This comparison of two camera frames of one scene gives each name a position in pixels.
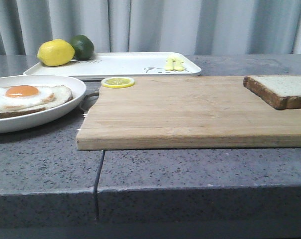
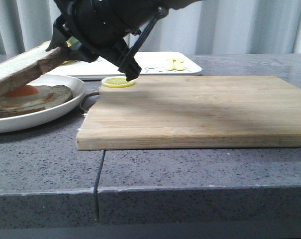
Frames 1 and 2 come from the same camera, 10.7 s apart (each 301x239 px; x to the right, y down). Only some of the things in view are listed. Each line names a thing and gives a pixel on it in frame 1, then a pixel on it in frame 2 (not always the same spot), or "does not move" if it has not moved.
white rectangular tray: (123, 65) does not move
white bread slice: (281, 92) -> (20, 69)
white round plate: (29, 120) does not move
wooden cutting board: (187, 112) does not move
